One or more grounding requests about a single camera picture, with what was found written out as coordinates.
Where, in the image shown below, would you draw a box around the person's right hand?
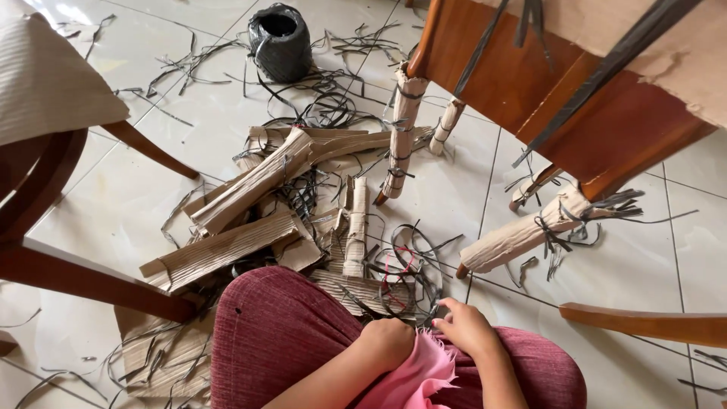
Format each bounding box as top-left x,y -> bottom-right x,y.
432,298 -> 501,360

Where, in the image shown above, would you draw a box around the person's left hand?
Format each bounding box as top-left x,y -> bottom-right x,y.
358,318 -> 417,373

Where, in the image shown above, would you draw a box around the pink frayed cloth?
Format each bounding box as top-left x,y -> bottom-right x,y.
355,329 -> 460,409

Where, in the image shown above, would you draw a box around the person's maroon trousers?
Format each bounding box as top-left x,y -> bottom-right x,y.
210,266 -> 587,409

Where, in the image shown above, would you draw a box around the thick cardboard chair leg wrap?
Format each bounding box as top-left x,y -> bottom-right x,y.
459,183 -> 594,275

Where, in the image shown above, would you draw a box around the short cardboard chair leg wrap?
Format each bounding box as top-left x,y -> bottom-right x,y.
509,165 -> 563,209

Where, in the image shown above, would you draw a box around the long cardboard chair leg wrap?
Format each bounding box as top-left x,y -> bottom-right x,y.
379,61 -> 429,200

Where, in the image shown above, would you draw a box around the pile of corrugated cardboard pieces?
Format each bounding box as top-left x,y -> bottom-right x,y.
139,125 -> 438,319

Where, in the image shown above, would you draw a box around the small cardboard chair leg wrap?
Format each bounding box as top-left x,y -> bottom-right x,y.
427,97 -> 466,156

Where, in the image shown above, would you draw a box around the flat cardboard sheet with strips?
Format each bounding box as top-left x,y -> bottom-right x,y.
114,306 -> 218,400

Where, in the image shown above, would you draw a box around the scattered black plastic strips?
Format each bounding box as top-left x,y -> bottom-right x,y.
0,14 -> 472,409

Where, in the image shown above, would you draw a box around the bare wooden chair leg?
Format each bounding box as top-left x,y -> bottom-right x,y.
559,302 -> 727,349

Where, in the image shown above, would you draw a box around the wooden chair with wrapped legs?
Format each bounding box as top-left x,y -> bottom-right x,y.
372,0 -> 727,279

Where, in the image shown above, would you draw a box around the black plastic twine spool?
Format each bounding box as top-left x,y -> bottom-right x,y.
248,3 -> 313,84

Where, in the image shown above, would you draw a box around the wooden chair with covered seat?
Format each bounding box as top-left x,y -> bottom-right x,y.
0,11 -> 201,357

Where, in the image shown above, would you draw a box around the torn cardboard seat cover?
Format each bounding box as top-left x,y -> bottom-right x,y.
471,0 -> 727,129

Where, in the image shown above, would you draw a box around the ribbed cardboard seat wrap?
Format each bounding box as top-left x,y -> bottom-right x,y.
0,12 -> 131,147

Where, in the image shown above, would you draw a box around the thin black plastic strap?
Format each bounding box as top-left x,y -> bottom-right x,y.
452,0 -> 510,98

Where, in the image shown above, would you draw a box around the short black plastic strap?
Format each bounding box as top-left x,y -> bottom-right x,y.
514,0 -> 553,70

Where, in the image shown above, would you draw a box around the wide black plastic strap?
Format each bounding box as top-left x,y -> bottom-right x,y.
511,0 -> 705,169

